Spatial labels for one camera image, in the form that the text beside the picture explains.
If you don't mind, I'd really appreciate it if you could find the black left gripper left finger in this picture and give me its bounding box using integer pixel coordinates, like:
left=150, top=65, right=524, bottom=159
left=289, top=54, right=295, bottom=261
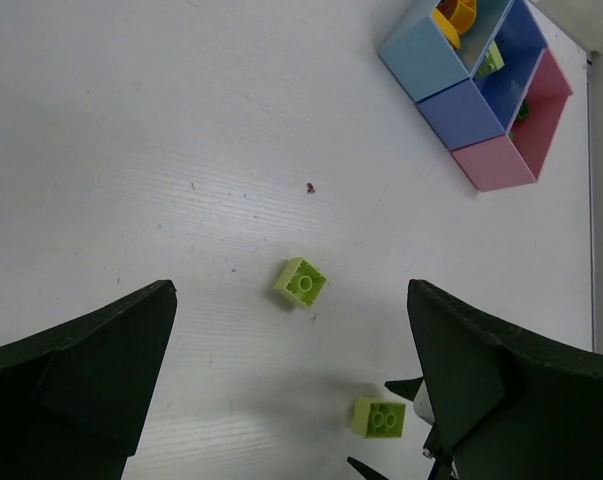
left=0, top=280, right=176, bottom=479

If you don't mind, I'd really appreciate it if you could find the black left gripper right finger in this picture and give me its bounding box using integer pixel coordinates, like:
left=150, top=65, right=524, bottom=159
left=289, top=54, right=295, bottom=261
left=407, top=279, right=603, bottom=479

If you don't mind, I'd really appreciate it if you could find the light green studded lego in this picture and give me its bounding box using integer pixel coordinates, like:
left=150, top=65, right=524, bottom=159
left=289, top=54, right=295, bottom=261
left=350, top=397, right=406, bottom=439

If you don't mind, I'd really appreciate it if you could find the light green small lego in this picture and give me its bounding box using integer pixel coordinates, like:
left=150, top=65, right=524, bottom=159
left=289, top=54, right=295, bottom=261
left=273, top=257, right=327, bottom=309

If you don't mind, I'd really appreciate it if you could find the pale green lego tile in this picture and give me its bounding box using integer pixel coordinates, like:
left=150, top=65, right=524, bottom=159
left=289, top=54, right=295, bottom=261
left=475, top=41, right=505, bottom=79

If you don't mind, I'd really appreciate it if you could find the yellow rounded lego brick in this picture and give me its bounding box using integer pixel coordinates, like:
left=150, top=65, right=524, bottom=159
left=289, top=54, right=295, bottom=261
left=437, top=0, right=477, bottom=35

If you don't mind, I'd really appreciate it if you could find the green lego plate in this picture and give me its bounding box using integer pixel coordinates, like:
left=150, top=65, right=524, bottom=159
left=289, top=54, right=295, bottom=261
left=515, top=100, right=530, bottom=121

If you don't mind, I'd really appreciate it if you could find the pink container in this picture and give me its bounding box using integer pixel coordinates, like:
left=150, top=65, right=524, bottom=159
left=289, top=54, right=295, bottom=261
left=452, top=49, right=572, bottom=192

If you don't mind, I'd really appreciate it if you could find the purple blue container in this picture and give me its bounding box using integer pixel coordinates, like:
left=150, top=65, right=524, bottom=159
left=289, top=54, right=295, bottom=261
left=417, top=1, right=547, bottom=151

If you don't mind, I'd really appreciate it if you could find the light blue container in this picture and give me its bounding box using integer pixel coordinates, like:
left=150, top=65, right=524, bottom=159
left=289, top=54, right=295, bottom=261
left=378, top=0, right=512, bottom=102

